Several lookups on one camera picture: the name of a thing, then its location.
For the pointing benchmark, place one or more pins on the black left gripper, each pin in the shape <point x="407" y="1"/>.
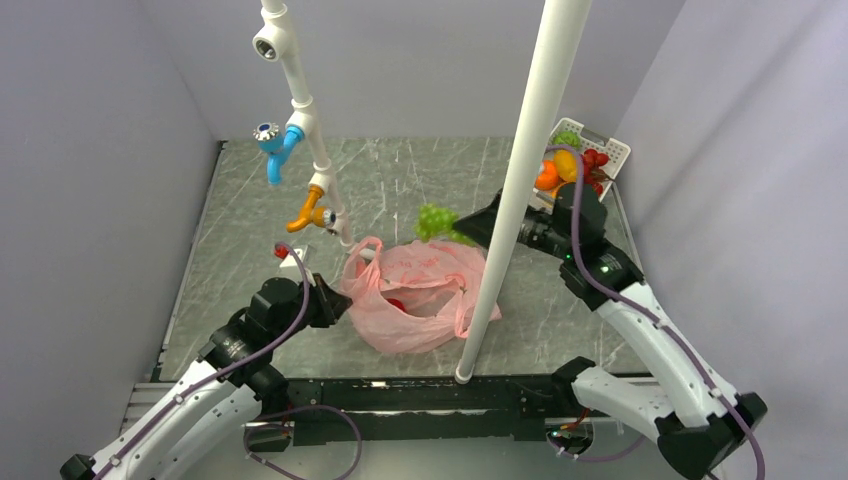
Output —
<point x="331" y="303"/>

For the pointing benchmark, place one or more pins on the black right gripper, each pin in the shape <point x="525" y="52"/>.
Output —
<point x="478" y="224"/>

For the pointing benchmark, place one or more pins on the green fake grape bunch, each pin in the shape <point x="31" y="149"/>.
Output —
<point x="435" y="222"/>

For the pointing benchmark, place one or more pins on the red fake fruit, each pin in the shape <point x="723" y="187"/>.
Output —
<point x="397" y="304"/>

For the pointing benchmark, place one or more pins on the pink plastic bag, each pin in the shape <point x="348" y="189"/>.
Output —
<point x="439" y="283"/>

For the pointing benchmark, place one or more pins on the yellow fake mango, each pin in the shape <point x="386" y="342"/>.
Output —
<point x="554" y="192"/>

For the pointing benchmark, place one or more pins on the orange fake fruit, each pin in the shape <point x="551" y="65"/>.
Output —
<point x="548" y="178"/>

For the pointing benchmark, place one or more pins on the red lychee bunch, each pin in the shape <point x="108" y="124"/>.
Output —
<point x="594" y="175"/>

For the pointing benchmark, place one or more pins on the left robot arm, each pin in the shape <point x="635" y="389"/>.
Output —
<point x="231" y="382"/>

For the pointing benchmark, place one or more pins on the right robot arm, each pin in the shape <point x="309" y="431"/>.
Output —
<point x="695" y="418"/>

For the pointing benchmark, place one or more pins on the green fake lime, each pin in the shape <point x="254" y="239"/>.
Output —
<point x="569" y="138"/>

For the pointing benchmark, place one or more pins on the orange faucet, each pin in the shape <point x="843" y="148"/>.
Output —
<point x="312" y="214"/>

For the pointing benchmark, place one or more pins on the white plastic basket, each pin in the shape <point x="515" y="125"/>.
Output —
<point x="617" y="151"/>

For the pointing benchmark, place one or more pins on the blue faucet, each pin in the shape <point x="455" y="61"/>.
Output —
<point x="278" y="144"/>

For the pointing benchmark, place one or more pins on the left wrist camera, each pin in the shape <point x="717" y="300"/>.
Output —
<point x="288" y="266"/>

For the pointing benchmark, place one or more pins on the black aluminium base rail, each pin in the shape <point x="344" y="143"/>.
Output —
<point x="518" y="407"/>

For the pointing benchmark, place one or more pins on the white PVC pipe frame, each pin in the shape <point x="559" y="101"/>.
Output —
<point x="560" y="31"/>

